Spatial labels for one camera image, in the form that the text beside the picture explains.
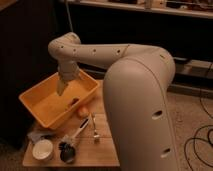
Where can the metal fork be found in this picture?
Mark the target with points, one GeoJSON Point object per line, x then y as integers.
{"type": "Point", "coordinates": [95, 134]}

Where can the white handled dish brush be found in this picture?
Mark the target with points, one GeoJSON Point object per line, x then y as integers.
{"type": "Point", "coordinates": [69, 140]}

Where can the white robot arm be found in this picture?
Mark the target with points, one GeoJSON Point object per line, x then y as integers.
{"type": "Point", "coordinates": [135, 97]}

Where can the yellow plastic bin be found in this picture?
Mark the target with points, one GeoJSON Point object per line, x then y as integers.
{"type": "Point", "coordinates": [51, 110]}

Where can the wooden table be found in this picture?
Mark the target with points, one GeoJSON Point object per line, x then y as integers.
{"type": "Point", "coordinates": [89, 152]}

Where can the white metal shelf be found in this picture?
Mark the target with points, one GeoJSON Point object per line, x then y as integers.
{"type": "Point", "coordinates": [187, 37]}

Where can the orange round fruit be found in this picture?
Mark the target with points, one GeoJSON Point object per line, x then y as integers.
{"type": "Point", "coordinates": [82, 112]}

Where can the grey cloth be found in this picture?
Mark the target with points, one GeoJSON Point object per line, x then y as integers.
{"type": "Point", "coordinates": [35, 136]}

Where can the white bowl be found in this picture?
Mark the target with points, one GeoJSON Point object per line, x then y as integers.
{"type": "Point", "coordinates": [43, 150]}

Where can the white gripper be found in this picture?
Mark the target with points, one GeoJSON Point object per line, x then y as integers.
{"type": "Point", "coordinates": [68, 71]}

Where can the dark grape bunch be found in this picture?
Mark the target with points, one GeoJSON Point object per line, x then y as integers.
{"type": "Point", "coordinates": [75, 100]}

